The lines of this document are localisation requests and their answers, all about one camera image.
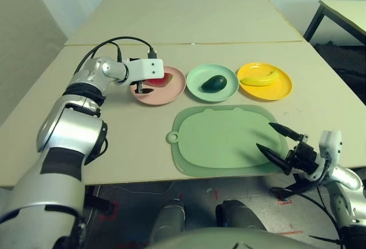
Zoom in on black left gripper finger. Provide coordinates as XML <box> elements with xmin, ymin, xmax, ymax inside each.
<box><xmin>135</xmin><ymin>81</ymin><xmax>154</xmax><ymax>95</ymax></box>

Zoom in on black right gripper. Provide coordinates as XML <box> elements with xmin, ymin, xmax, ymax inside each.
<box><xmin>256</xmin><ymin>122</ymin><xmax>326</xmax><ymax>180</ymax></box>

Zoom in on red toy watermelon slice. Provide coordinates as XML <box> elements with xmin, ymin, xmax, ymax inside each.
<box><xmin>145</xmin><ymin>73</ymin><xmax>174</xmax><ymax>88</ymax></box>

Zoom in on yellow toy banana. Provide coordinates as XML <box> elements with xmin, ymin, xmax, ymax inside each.
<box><xmin>239</xmin><ymin>69</ymin><xmax>280</xmax><ymax>86</ymax></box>

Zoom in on dark green toy avocado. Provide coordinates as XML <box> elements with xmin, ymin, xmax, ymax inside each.
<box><xmin>201</xmin><ymin>74</ymin><xmax>228</xmax><ymax>93</ymax></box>

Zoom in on pink round plate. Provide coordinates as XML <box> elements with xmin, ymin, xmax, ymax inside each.
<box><xmin>130</xmin><ymin>66</ymin><xmax>186</xmax><ymax>106</ymax></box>

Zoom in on yellow round plate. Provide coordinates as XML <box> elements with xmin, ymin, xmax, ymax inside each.
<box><xmin>236</xmin><ymin>62</ymin><xmax>293</xmax><ymax>101</ymax></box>

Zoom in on mint green round plate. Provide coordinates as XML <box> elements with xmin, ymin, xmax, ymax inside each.
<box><xmin>186</xmin><ymin>63</ymin><xmax>240</xmax><ymax>103</ymax></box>

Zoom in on green silicone mat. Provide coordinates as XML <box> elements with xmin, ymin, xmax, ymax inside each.
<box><xmin>166</xmin><ymin>105</ymin><xmax>289</xmax><ymax>177</ymax></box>

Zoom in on grey robot right foot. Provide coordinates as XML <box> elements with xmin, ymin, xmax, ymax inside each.
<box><xmin>216</xmin><ymin>200</ymin><xmax>266</xmax><ymax>230</ymax></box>

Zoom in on black fabric heap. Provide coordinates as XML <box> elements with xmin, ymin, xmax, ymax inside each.
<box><xmin>313</xmin><ymin>41</ymin><xmax>366</xmax><ymax>104</ymax></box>

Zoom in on grey robot torso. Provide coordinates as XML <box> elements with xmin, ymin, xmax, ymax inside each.
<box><xmin>148</xmin><ymin>227</ymin><xmax>321</xmax><ymax>249</ymax></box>

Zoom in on black table foot bar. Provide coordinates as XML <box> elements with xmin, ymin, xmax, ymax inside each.
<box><xmin>84</xmin><ymin>193</ymin><xmax>120</xmax><ymax>215</ymax></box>

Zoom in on beige side table black legs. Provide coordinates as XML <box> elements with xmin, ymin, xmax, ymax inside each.
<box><xmin>303</xmin><ymin>0</ymin><xmax>366</xmax><ymax>47</ymax></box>

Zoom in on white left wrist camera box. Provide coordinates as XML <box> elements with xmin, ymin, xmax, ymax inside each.
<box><xmin>125</xmin><ymin>58</ymin><xmax>165</xmax><ymax>86</ymax></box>

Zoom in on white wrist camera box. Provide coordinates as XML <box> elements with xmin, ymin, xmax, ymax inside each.
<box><xmin>308</xmin><ymin>130</ymin><xmax>343</xmax><ymax>181</ymax></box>
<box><xmin>125</xmin><ymin>58</ymin><xmax>165</xmax><ymax>86</ymax></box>

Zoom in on black left wrist camera cable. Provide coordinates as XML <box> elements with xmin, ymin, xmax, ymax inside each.
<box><xmin>74</xmin><ymin>35</ymin><xmax>158</xmax><ymax>75</ymax></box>

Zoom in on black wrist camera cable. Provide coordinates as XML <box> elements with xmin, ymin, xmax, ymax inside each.
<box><xmin>270</xmin><ymin>157</ymin><xmax>344</xmax><ymax>249</ymax></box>
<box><xmin>74</xmin><ymin>35</ymin><xmax>158</xmax><ymax>75</ymax></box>

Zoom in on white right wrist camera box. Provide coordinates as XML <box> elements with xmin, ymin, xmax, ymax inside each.
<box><xmin>308</xmin><ymin>130</ymin><xmax>343</xmax><ymax>181</ymax></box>

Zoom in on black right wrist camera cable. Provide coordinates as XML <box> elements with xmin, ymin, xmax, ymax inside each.
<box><xmin>270</xmin><ymin>157</ymin><xmax>344</xmax><ymax>249</ymax></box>

